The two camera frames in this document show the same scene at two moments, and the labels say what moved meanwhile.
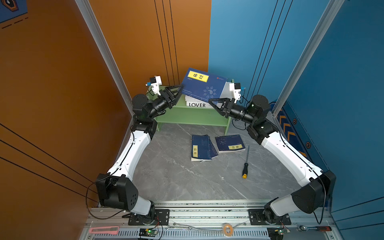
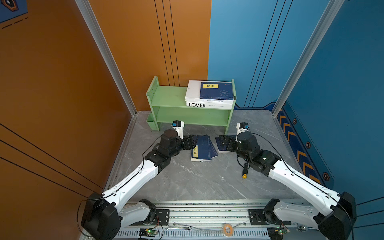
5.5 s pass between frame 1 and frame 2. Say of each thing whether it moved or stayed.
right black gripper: moved
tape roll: stayed
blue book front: moved
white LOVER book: stayed
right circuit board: stayed
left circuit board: stayed
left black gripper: moved
